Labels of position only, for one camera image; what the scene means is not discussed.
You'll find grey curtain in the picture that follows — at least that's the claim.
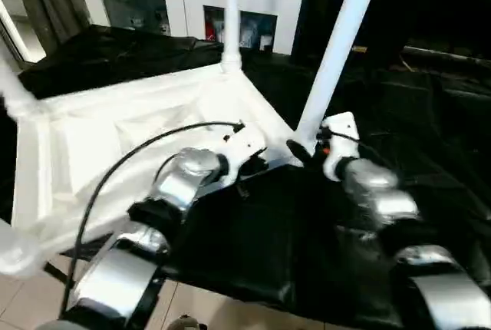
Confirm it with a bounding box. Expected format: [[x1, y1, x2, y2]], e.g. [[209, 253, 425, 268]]
[[11, 0, 91, 45]]

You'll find black mat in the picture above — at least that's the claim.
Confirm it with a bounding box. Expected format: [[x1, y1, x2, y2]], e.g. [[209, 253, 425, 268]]
[[0, 25, 491, 329]]

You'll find white plastic table top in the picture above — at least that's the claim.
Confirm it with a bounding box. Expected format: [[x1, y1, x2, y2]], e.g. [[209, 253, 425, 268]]
[[11, 61, 300, 258]]

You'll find dark metal rod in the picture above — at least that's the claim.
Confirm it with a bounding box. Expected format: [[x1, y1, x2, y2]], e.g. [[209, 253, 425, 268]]
[[352, 45, 491, 67]]

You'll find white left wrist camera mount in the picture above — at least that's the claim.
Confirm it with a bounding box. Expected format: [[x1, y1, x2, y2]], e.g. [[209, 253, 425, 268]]
[[220, 122, 269, 190]]

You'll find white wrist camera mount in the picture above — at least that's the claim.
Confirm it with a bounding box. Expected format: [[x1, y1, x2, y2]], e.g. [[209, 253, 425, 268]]
[[220, 122, 269, 190], [318, 111, 362, 183]]

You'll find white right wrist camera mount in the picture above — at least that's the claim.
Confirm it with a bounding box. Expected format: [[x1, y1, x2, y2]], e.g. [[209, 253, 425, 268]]
[[318, 111, 362, 183]]

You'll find black metal stand leg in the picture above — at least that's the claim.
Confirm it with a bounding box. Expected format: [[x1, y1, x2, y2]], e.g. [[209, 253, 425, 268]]
[[43, 260, 74, 285]]

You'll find dark blue fabric panel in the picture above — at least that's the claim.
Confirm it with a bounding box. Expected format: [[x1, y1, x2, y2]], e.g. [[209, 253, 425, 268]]
[[291, 0, 320, 63]]

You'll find white plastic table leg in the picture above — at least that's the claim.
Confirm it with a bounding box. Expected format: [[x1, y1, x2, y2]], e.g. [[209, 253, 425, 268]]
[[0, 57, 40, 124], [220, 0, 246, 74], [0, 218, 44, 278], [295, 0, 387, 144]]

